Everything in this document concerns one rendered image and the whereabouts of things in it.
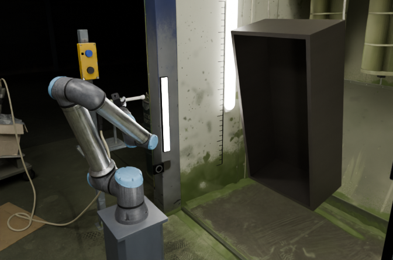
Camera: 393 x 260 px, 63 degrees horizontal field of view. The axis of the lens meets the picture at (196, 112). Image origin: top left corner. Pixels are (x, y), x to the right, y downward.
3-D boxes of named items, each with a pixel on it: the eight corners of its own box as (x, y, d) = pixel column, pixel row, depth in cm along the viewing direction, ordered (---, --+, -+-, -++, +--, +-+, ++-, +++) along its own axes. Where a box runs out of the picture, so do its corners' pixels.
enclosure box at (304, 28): (275, 158, 280) (265, 18, 230) (341, 186, 234) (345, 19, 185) (248, 177, 262) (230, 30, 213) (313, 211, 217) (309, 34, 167)
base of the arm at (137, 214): (123, 229, 172) (121, 213, 169) (109, 212, 186) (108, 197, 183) (154, 216, 182) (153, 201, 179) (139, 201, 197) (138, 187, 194)
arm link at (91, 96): (91, 75, 142) (162, 137, 196) (72, 73, 148) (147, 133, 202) (78, 98, 138) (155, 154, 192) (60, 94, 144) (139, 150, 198)
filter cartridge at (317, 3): (341, 72, 328) (352, -15, 302) (341, 79, 297) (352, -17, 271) (304, 70, 343) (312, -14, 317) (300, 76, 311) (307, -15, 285)
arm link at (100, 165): (112, 201, 183) (59, 87, 142) (91, 193, 191) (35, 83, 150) (129, 182, 193) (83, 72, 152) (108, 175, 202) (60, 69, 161)
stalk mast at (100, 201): (105, 221, 281) (85, 29, 233) (107, 225, 277) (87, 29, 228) (99, 224, 278) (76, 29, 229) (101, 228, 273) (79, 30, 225)
